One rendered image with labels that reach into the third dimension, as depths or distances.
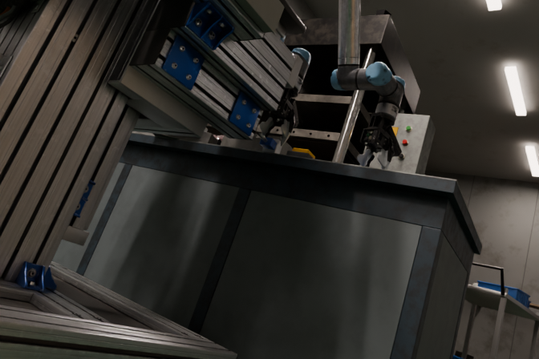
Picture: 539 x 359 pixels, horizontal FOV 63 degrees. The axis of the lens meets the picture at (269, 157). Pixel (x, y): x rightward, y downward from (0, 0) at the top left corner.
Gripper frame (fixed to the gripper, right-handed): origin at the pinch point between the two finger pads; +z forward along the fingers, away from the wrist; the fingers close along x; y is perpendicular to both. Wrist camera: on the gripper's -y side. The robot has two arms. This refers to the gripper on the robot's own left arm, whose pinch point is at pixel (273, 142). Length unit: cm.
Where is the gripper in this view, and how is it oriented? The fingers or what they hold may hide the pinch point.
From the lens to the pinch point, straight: 153.2
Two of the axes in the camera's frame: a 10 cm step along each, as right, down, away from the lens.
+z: -3.3, 9.1, -2.7
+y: -3.9, -3.9, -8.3
